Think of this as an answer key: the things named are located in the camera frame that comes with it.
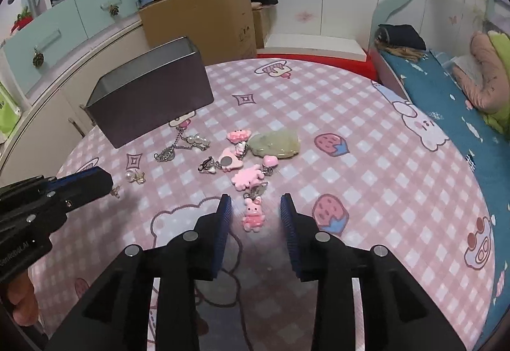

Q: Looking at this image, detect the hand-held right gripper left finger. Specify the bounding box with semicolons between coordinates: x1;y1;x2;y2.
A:
44;194;232;351

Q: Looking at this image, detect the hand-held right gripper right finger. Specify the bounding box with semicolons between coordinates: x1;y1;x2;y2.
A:
280;194;467;351

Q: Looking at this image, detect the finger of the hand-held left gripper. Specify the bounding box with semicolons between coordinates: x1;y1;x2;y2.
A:
45;167;113;192
58;183;114;213

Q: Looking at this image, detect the pink bunny charm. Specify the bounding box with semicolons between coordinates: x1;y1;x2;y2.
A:
241;182;267;233

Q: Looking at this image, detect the grey metal tin box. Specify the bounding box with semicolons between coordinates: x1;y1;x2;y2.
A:
82;36;215;149

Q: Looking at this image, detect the person's left hand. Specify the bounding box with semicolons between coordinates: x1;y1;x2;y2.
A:
2;269;39;326

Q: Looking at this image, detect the pink flat animal charm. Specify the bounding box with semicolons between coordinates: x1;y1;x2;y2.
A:
232;165;264;191

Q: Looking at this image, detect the pink cat charm grey disc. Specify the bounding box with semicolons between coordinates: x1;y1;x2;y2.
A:
198;148;244;175

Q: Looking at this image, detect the pink heart charm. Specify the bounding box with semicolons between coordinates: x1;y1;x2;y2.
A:
262;154;278;177

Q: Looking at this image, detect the beige cabinet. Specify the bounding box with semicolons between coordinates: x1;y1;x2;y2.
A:
0;18;149;176

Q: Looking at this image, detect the green jade pendant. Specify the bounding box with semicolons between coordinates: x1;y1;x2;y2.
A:
248;129;301;159

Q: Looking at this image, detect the green plastic bag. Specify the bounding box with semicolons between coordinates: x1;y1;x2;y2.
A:
0;81;23;141

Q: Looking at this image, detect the pink checked cartoon tablecloth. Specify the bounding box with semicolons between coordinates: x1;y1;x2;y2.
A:
30;56;497;351

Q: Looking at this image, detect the wide teal drawer front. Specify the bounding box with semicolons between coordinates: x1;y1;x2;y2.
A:
0;0;95;97

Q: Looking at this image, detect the red decoration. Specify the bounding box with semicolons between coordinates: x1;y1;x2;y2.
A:
10;7;36;34

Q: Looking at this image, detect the red stool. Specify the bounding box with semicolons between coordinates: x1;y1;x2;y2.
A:
255;48;380;82

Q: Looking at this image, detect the white flat board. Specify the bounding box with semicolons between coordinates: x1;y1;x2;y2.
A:
263;33;367;61

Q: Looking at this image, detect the large cardboard box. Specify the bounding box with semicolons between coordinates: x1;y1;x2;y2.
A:
138;0;258;67

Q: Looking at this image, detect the blue printed bed sheet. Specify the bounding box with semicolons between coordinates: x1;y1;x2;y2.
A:
378;48;510;336

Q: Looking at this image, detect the small cardboard box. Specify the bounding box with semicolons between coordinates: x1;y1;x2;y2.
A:
252;4;276;50

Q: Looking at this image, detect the tan fringed scarf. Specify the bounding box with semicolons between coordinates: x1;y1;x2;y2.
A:
383;45;430;64

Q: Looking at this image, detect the folded black garment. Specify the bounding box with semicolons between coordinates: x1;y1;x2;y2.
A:
376;23;427;51

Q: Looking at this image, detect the pink quilted pillow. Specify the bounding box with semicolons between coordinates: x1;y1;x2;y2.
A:
451;32;510;115

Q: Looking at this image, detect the green blanket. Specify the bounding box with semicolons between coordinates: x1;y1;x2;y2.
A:
483;31;510;137

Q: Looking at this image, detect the silver pearl chain bracelet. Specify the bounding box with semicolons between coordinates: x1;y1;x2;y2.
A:
154;126;211;164

